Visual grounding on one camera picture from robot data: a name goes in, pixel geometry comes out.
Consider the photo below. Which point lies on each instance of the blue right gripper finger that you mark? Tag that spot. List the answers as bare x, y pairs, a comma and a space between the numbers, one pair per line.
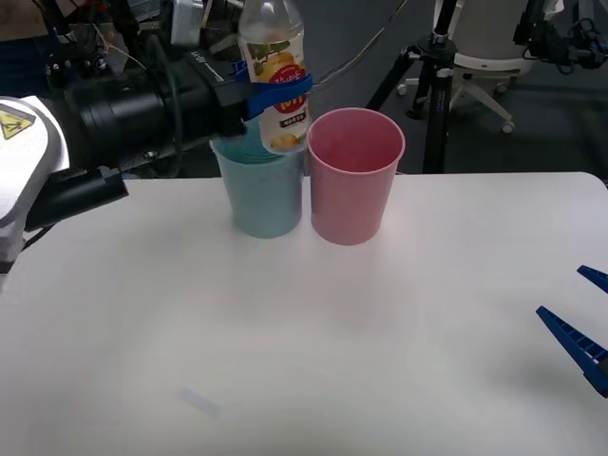
579, 349
597, 278

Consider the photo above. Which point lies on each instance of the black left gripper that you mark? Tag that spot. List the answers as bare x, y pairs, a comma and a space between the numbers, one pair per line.
223, 102

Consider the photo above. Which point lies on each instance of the clear bottle with yellow label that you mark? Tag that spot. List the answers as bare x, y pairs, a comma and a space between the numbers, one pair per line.
275, 57

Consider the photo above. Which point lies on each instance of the black background robot arm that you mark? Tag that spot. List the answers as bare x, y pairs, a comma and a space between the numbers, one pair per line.
541, 33

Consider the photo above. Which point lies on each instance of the silver and black left arm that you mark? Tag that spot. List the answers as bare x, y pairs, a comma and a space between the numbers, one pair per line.
123, 119

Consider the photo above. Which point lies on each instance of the pale blue plastic bin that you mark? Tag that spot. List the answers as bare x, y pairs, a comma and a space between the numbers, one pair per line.
266, 199

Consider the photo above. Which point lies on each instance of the pink plastic bin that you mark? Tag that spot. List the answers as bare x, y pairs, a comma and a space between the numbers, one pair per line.
349, 199

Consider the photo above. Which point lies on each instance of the black tripod stand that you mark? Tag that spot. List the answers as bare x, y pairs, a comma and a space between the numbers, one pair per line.
439, 119

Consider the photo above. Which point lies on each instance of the white office chair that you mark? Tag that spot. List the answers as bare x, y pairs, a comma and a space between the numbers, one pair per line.
489, 62

